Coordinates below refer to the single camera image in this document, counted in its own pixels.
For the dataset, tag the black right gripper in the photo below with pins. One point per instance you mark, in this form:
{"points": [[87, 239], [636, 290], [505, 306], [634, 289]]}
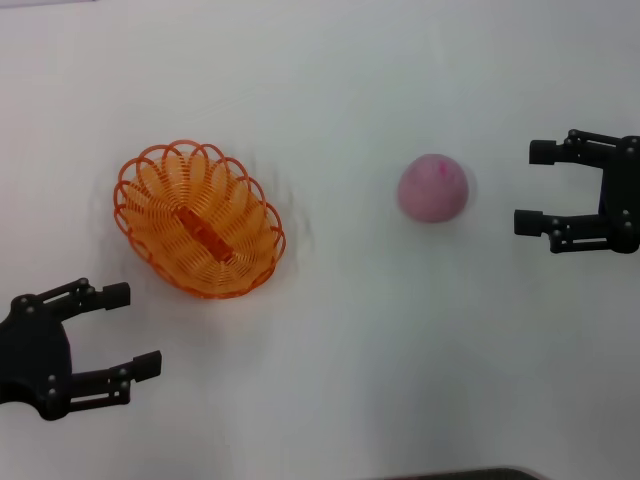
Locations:
{"points": [[625, 200]]}

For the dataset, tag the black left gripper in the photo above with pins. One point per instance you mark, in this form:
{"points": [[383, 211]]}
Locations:
{"points": [[35, 350]]}

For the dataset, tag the pink peach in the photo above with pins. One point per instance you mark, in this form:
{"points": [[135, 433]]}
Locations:
{"points": [[433, 190]]}

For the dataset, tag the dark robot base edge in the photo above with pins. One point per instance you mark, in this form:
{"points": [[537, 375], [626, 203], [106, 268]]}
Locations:
{"points": [[460, 474]]}

